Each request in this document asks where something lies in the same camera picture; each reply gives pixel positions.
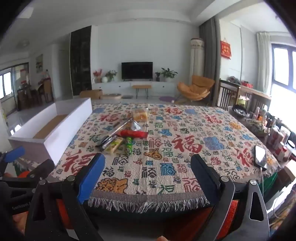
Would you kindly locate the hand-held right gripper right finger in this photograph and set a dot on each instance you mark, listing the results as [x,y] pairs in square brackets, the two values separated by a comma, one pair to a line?
[205,176]

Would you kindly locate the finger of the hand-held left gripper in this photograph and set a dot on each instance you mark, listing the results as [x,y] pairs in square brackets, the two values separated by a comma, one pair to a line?
[41,168]
[13,154]

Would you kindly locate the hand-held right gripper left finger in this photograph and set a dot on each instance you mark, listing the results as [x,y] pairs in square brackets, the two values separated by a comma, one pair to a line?
[91,178]

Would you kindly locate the dark brown chocolate bar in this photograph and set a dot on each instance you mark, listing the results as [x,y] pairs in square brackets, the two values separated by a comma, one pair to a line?
[106,142]

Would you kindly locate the cream wafer snack packet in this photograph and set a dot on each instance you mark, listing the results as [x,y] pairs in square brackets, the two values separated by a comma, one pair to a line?
[114,145]

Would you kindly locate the green candy tube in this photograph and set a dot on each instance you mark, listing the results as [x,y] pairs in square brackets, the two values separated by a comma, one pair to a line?
[129,146]

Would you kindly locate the white rectangular box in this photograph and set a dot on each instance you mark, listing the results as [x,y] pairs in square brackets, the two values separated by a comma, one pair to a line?
[62,120]

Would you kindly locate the long clear snack packet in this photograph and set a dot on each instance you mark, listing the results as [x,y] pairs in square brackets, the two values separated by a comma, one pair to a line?
[121,127]

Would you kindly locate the red snack packet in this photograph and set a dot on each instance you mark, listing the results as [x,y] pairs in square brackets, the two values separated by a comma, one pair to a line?
[134,133]

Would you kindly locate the silver triangular snack packet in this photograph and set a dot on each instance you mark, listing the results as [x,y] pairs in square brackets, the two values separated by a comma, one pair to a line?
[135,126]

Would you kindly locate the sliced bread clear bag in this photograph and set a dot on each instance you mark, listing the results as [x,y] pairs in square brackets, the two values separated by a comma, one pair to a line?
[140,114]

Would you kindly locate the printed woven blanket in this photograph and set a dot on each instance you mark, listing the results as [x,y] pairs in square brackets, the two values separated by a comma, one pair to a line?
[161,143]

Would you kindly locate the smartphone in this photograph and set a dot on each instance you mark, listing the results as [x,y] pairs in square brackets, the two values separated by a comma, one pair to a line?
[260,156]

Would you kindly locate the wooden dining chairs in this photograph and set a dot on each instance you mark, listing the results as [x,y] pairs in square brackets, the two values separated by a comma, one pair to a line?
[34,95]

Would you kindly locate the cluttered side table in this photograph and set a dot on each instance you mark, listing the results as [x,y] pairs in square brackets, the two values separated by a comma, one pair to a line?
[266,120]

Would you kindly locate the cardboard box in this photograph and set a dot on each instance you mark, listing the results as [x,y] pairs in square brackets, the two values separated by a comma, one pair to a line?
[91,94]

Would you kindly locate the round beige pet bed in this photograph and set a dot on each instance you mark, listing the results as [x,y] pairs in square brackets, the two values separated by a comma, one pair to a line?
[111,96]

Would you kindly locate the purple round rug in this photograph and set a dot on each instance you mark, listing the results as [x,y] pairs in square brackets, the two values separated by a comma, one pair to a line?
[167,99]

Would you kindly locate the wooden dining chair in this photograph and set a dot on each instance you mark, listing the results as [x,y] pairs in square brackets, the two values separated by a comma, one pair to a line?
[229,92]

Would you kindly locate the orange lounge chair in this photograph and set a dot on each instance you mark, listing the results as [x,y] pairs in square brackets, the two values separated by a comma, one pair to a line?
[196,89]

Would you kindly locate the white television cabinet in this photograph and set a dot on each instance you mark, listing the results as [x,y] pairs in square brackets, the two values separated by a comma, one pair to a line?
[120,87]

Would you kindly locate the white round vase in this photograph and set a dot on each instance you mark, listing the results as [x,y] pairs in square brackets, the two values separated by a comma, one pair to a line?
[104,79]

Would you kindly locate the red flower vase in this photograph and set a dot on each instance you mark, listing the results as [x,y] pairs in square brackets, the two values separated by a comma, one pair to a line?
[97,75]

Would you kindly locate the wooden stool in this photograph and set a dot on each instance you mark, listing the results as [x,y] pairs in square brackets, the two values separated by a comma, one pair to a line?
[141,86]

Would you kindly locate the leafy plant in vase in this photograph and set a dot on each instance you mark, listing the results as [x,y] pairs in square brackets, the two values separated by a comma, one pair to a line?
[111,75]

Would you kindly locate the large green potted plant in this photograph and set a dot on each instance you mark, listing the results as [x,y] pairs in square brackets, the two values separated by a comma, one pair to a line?
[168,73]

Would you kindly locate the small dark potted plant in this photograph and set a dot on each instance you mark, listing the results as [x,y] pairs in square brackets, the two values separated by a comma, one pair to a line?
[158,76]

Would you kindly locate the tall black cabinet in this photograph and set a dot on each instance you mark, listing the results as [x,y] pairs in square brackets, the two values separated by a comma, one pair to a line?
[81,60]

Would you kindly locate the black flat television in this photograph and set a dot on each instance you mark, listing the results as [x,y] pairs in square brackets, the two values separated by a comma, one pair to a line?
[137,70]

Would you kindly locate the covered standing air conditioner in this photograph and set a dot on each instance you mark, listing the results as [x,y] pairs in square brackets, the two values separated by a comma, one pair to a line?
[196,58]

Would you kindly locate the grey curtain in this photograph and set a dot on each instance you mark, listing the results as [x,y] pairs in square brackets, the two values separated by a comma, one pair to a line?
[209,46]

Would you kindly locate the white sheer curtain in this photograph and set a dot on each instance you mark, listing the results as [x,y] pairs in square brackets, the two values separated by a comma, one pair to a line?
[264,60]

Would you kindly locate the framed wall picture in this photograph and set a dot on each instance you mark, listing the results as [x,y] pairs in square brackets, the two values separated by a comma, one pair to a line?
[39,63]

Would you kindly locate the red wall hanging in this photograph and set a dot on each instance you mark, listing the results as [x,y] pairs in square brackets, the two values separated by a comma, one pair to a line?
[226,49]

